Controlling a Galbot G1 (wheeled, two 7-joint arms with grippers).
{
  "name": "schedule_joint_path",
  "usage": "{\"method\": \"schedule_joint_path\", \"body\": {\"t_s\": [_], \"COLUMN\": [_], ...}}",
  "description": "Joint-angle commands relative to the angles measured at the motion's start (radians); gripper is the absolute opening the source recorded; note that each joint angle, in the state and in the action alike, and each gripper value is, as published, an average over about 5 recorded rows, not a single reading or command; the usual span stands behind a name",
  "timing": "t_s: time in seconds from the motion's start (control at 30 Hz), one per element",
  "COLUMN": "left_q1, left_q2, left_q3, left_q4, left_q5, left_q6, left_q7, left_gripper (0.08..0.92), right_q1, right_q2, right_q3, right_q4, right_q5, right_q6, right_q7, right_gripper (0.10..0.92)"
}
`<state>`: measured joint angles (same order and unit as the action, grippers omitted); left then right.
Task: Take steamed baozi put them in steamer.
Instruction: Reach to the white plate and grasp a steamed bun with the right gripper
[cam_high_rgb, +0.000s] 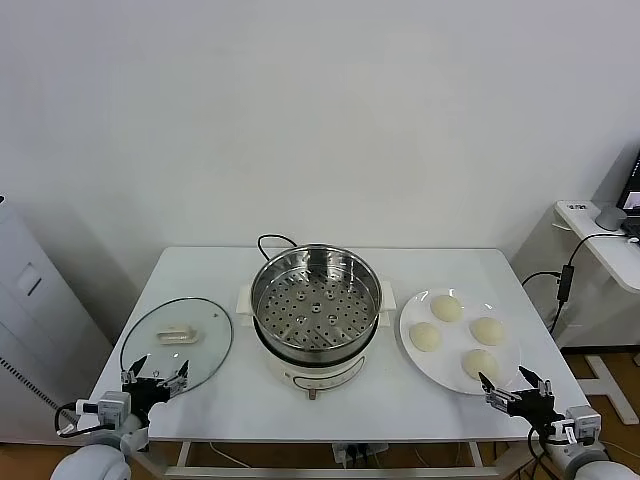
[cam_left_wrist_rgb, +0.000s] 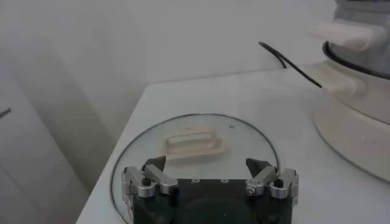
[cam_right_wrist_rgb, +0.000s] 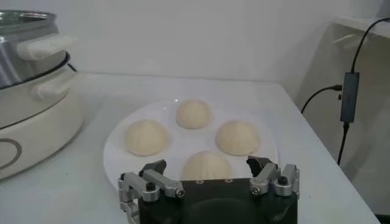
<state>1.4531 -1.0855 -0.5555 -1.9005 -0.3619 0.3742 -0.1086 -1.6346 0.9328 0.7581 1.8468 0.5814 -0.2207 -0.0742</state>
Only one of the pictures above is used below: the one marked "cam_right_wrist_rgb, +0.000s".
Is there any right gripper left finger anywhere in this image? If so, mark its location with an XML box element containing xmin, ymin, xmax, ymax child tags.
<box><xmin>118</xmin><ymin>159</ymin><xmax>185</xmax><ymax>224</ymax></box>

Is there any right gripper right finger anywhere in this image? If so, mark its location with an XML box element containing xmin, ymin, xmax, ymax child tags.
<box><xmin>246</xmin><ymin>156</ymin><xmax>301</xmax><ymax>198</ymax></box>

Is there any white steamed baozi bun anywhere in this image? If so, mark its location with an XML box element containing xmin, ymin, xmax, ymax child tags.
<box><xmin>182</xmin><ymin>150</ymin><xmax>233</xmax><ymax>181</ymax></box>
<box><xmin>175</xmin><ymin>99</ymin><xmax>213</xmax><ymax>130</ymax></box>
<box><xmin>126</xmin><ymin>119</ymin><xmax>169</xmax><ymax>157</ymax></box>
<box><xmin>214</xmin><ymin>120</ymin><xmax>261</xmax><ymax>156</ymax></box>

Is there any stainless steel steamer basket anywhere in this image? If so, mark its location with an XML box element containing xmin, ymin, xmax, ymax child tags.
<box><xmin>0</xmin><ymin>9</ymin><xmax>79</xmax><ymax>89</ymax></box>

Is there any white round plate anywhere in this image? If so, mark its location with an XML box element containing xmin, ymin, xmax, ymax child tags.
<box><xmin>102</xmin><ymin>99</ymin><xmax>280</xmax><ymax>183</ymax></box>

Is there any grey usb hub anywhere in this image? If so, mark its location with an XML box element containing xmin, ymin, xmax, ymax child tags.
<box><xmin>340</xmin><ymin>72</ymin><xmax>360</xmax><ymax>124</ymax></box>

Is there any cream electric cooker base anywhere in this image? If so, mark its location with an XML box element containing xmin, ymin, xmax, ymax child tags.
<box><xmin>0</xmin><ymin>65</ymin><xmax>85</xmax><ymax>180</ymax></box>

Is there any white side desk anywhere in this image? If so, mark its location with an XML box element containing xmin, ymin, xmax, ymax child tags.
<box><xmin>330</xmin><ymin>15</ymin><xmax>390</xmax><ymax>40</ymax></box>

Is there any thin black cable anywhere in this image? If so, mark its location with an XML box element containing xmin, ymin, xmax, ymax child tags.
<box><xmin>336</xmin><ymin>121</ymin><xmax>350</xmax><ymax>167</ymax></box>
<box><xmin>300</xmin><ymin>85</ymin><xmax>343</xmax><ymax>114</ymax></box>
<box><xmin>350</xmin><ymin>17</ymin><xmax>390</xmax><ymax>74</ymax></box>

